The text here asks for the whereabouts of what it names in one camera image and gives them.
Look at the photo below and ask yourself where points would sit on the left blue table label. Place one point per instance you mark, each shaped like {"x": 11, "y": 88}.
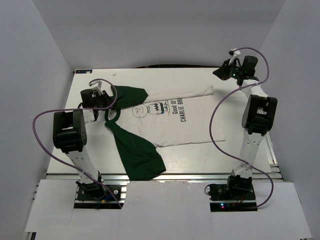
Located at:
{"x": 83, "y": 71}

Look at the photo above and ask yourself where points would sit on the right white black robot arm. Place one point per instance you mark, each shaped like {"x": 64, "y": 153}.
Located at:
{"x": 257, "y": 120}

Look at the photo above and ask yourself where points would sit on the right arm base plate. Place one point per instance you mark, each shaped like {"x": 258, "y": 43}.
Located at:
{"x": 223, "y": 199}

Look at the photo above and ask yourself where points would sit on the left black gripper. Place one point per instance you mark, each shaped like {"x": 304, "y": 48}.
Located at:
{"x": 107, "y": 99}

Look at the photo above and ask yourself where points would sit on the white green raglan t-shirt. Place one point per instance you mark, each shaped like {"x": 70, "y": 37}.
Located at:
{"x": 142, "y": 120}

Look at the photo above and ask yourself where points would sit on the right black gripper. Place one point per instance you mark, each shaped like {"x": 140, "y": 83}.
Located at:
{"x": 222, "y": 72}

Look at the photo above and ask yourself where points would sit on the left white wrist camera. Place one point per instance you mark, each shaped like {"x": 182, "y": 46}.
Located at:
{"x": 96, "y": 85}

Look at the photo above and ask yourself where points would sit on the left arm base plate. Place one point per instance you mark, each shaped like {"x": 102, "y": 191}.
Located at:
{"x": 94, "y": 196}

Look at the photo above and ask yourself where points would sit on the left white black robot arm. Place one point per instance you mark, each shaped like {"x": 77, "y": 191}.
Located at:
{"x": 70, "y": 136}

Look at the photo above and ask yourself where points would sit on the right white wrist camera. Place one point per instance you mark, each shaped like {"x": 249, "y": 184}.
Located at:
{"x": 234, "y": 54}

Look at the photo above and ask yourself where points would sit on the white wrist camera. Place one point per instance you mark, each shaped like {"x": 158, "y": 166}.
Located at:
{"x": 96, "y": 85}
{"x": 234, "y": 54}

